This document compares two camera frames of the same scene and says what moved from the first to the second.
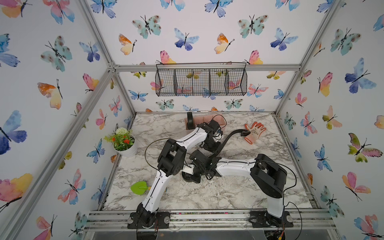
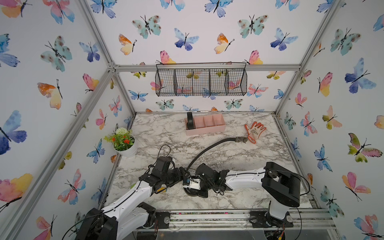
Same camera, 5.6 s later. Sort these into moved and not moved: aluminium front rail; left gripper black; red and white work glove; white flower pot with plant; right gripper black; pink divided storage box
Moved: right gripper black; left gripper black
Not moved: red and white work glove; aluminium front rail; pink divided storage box; white flower pot with plant
